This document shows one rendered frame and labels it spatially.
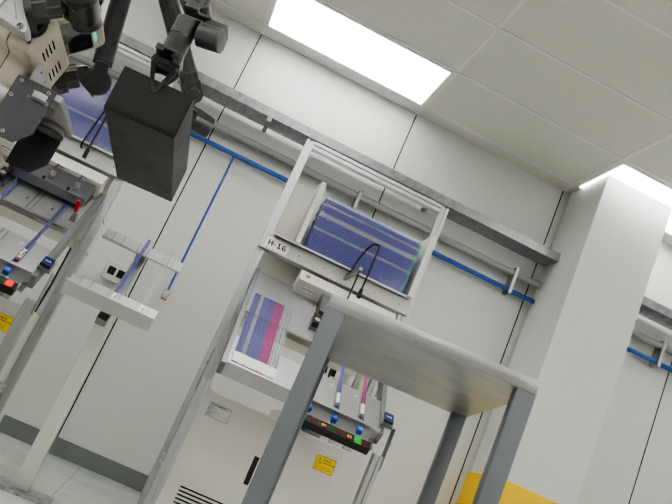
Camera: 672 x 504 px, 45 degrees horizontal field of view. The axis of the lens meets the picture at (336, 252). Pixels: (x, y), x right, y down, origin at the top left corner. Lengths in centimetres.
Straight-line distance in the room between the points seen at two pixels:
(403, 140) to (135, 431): 260
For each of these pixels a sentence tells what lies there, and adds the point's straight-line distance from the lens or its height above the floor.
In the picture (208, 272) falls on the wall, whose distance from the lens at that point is 517.
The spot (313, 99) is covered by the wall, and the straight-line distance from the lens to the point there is 558.
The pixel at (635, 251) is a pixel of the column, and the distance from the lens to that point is 560.
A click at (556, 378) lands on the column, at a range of 520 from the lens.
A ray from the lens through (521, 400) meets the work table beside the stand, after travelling 165.
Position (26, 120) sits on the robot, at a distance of 210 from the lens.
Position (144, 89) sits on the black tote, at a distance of 194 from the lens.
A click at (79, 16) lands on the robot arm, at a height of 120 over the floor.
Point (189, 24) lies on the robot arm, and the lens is 198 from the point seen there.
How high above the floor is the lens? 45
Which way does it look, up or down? 15 degrees up
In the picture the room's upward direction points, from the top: 24 degrees clockwise
